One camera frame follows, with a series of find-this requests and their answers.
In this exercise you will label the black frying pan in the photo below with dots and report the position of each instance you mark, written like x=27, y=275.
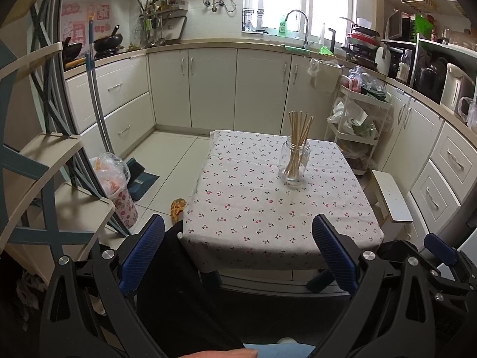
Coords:
x=71, y=50

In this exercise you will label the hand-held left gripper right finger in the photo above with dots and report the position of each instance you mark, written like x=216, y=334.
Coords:
x=335, y=257

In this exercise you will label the clear plastic bag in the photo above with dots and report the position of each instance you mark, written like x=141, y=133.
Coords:
x=322, y=76
x=468, y=113

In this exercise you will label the white plastic bag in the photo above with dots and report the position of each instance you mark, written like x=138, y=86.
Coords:
x=348, y=115

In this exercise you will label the orange patterned slipper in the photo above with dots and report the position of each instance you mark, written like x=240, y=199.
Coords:
x=179, y=210

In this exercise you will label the black wok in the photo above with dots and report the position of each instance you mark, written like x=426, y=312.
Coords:
x=108, y=43

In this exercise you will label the clear glass jar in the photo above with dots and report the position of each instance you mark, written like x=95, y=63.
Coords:
x=285, y=156

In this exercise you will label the floral trash bin with bag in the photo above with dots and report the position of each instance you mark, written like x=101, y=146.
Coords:
x=119, y=194

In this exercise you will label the bunch of wooden chopsticks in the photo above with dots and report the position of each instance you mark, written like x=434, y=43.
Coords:
x=298, y=134

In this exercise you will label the cream kitchen drawer unit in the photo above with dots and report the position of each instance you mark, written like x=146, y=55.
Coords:
x=111, y=97

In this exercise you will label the pink wall stickers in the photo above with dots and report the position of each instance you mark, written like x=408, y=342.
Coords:
x=78, y=26

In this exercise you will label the white wooden stool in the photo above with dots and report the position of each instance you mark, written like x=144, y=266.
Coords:
x=393, y=197

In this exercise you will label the cream kitchen door cabinets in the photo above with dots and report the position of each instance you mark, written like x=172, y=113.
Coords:
x=242, y=89

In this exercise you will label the person's left hand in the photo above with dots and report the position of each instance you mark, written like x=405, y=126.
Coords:
x=231, y=354

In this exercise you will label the chrome kitchen faucet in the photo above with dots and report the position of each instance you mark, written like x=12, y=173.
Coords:
x=306, y=30

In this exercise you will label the small white round object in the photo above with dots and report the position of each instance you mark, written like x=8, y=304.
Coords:
x=287, y=340

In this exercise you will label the person's black trousers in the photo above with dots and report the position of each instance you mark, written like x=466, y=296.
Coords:
x=175, y=298

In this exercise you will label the small toaster oven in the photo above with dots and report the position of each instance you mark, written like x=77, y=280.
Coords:
x=398, y=26

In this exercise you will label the white storage trolley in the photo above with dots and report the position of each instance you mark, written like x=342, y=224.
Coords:
x=365, y=99

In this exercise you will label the green box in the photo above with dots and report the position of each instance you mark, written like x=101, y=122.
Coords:
x=424, y=28

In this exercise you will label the cherry print tablecloth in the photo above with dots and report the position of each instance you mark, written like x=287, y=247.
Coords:
x=261, y=201

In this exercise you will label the black rice cooker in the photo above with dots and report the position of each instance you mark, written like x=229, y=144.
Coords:
x=428, y=80

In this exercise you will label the beige kitchen countertop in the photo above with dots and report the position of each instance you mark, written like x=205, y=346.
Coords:
x=208, y=43

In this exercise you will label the black filter tap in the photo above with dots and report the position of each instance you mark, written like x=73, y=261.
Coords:
x=331, y=41

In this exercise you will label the cream kitchen base cabinets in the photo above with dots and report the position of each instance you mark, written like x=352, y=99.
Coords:
x=425, y=149

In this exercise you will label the white thermo pot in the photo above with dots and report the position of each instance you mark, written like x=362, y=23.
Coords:
x=454, y=87

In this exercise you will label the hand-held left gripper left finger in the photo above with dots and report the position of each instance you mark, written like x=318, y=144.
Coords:
x=143, y=255

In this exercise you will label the dish rack with dishes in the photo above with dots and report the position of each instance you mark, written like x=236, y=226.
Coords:
x=363, y=44

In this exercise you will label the green dish soap bottle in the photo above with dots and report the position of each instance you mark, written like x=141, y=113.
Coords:
x=283, y=28

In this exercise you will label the white jug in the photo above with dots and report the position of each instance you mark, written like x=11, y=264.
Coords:
x=382, y=59

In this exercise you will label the cream and teal shelf rack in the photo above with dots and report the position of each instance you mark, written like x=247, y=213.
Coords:
x=59, y=201

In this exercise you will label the blue dustpan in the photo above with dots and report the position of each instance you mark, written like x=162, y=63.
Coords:
x=141, y=179

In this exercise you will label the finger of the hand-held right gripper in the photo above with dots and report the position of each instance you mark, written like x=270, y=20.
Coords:
x=447, y=285
x=441, y=248

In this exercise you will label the wall utensil rack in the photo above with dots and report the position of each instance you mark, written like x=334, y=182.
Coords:
x=164, y=22

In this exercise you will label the light blue cloth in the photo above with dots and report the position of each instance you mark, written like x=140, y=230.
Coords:
x=279, y=351

